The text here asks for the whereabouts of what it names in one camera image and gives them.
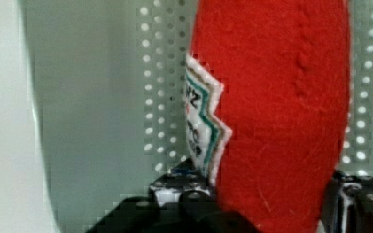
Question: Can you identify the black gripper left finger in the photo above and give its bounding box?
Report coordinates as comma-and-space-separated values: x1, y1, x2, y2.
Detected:
86, 159, 259, 233

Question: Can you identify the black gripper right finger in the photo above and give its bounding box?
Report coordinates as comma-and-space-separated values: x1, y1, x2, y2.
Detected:
321, 171, 373, 233

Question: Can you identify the red plush ketchup bottle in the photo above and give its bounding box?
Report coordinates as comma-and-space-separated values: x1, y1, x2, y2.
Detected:
185, 0, 350, 233

